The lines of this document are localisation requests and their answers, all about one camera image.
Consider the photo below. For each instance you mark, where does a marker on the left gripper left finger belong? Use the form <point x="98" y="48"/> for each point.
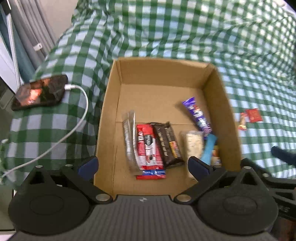
<point x="80" y="177"/>

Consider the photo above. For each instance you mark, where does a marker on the red white oreo packet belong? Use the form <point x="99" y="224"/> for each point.
<point x="147" y="148"/>

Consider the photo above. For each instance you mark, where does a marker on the grey curtain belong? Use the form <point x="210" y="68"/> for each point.
<point x="33" y="29"/>

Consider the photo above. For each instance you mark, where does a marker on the small red orange candy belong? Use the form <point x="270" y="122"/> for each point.
<point x="242" y="122"/>

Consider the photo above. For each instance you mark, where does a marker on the red square sachet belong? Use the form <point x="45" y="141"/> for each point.
<point x="254" y="115"/>

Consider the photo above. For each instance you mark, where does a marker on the black smartphone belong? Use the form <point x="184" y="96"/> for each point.
<point x="43" y="92"/>

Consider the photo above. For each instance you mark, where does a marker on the purple candy bar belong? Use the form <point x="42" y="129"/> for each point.
<point x="198" y="116"/>

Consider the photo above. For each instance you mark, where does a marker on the red spicy strip packet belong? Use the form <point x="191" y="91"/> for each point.
<point x="152" y="173"/>

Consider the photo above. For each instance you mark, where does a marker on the brown cardboard box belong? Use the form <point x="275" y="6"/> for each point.
<point x="155" y="88"/>

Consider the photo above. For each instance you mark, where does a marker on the green checkered sofa cover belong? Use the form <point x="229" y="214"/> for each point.
<point x="252" y="43"/>

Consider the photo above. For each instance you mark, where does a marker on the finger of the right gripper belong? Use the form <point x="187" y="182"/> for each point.
<point x="283" y="155"/>

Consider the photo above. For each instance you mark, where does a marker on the yellow cow snack packet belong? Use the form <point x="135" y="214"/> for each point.
<point x="215" y="159"/>

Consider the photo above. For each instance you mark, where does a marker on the silver sachet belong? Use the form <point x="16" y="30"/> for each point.
<point x="130" y="137"/>

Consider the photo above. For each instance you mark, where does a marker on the dark chocolate bar wrapper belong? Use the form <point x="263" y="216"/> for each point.
<point x="168" y="145"/>

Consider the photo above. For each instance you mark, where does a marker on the beige nougat bar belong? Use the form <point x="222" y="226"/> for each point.
<point x="193" y="146"/>

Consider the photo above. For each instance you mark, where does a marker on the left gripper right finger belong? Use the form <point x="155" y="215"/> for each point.
<point x="207" y="177"/>

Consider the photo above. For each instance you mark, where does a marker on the light blue candy stick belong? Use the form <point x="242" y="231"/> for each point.
<point x="209" y="147"/>

